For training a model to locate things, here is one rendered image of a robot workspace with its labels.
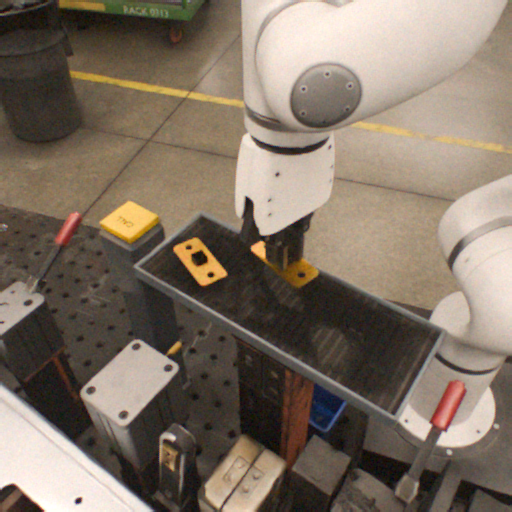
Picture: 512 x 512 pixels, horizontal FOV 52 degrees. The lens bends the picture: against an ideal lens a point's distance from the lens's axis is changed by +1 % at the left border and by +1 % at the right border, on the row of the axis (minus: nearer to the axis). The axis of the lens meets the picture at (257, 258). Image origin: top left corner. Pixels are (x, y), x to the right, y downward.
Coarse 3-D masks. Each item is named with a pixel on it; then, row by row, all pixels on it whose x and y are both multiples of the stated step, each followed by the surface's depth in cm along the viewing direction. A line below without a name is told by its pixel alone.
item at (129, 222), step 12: (132, 204) 76; (108, 216) 74; (120, 216) 74; (132, 216) 74; (144, 216) 74; (156, 216) 74; (108, 228) 73; (120, 228) 72; (132, 228) 72; (144, 228) 73; (132, 240) 72
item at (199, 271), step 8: (192, 240) 70; (200, 240) 70; (176, 248) 69; (184, 248) 69; (192, 248) 69; (200, 248) 69; (184, 256) 68; (192, 256) 67; (200, 256) 68; (208, 256) 68; (192, 264) 67; (200, 264) 67; (208, 264) 67; (216, 264) 67; (192, 272) 66; (200, 272) 66; (208, 272) 66; (216, 272) 66; (224, 272) 66; (200, 280) 65; (208, 280) 65; (216, 280) 65
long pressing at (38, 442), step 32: (0, 384) 73; (0, 416) 70; (32, 416) 70; (0, 448) 67; (32, 448) 67; (64, 448) 67; (0, 480) 64; (32, 480) 64; (64, 480) 64; (96, 480) 64
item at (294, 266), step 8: (256, 248) 62; (264, 248) 62; (264, 256) 61; (288, 256) 60; (288, 264) 60; (296, 264) 60; (304, 264) 60; (280, 272) 59; (288, 272) 59; (296, 272) 59; (304, 272) 59; (312, 272) 59; (288, 280) 58; (296, 280) 58; (304, 280) 58
